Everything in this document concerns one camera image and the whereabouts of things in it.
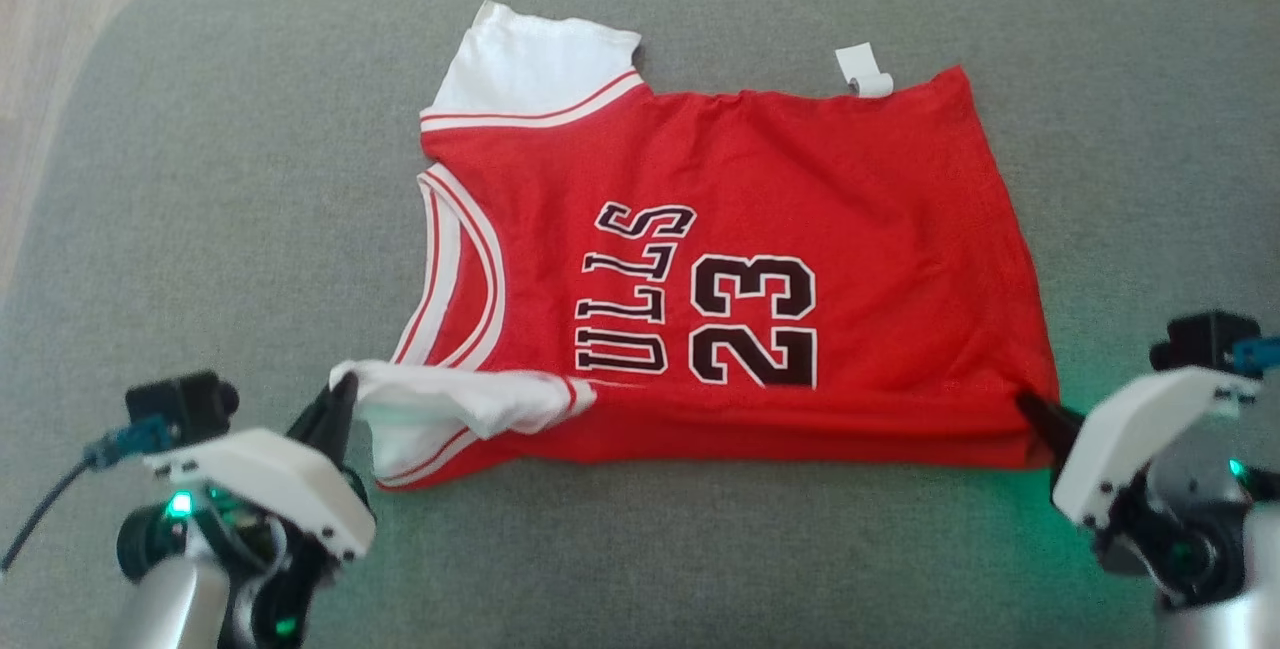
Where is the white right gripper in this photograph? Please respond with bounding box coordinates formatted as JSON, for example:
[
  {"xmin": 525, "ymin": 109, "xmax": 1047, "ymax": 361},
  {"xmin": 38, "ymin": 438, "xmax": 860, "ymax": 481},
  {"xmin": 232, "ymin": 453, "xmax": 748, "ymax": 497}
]
[{"xmin": 1014, "ymin": 365, "xmax": 1263, "ymax": 532}]

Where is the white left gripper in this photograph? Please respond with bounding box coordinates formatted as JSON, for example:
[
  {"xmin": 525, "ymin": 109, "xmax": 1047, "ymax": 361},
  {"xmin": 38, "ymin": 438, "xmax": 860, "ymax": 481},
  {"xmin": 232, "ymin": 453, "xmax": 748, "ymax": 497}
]
[{"xmin": 144, "ymin": 373, "xmax": 378, "ymax": 632}]

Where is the red basketball jersey number 23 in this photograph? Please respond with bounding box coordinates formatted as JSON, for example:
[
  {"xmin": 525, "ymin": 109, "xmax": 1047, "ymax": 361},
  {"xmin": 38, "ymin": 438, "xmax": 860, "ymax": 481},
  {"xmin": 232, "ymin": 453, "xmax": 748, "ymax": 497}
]
[{"xmin": 329, "ymin": 0, "xmax": 1062, "ymax": 493}]

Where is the grey fabric sofa seat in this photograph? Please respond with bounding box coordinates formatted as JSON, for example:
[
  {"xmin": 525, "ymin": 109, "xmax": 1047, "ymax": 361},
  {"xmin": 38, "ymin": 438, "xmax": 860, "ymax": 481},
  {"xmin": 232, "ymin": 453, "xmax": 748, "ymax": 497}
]
[{"xmin": 0, "ymin": 0, "xmax": 1280, "ymax": 649}]

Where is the right camera cable blue plug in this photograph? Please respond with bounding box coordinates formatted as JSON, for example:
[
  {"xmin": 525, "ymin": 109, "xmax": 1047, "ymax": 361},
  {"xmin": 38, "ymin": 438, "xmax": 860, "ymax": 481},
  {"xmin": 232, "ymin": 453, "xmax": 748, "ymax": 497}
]
[{"xmin": 1231, "ymin": 333, "xmax": 1280, "ymax": 377}]

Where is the camera cable blue plug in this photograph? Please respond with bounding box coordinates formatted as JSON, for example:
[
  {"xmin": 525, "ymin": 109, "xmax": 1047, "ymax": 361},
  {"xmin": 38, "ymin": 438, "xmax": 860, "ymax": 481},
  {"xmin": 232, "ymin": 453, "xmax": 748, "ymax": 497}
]
[
  {"xmin": 0, "ymin": 417, "xmax": 169, "ymax": 578},
  {"xmin": 1231, "ymin": 333, "xmax": 1280, "ymax": 377}
]

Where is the left camera cable blue plug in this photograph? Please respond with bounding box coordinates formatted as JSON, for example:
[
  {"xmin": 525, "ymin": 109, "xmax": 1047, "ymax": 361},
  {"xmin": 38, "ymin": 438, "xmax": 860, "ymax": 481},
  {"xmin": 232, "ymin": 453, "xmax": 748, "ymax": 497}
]
[{"xmin": 0, "ymin": 417, "xmax": 169, "ymax": 578}]

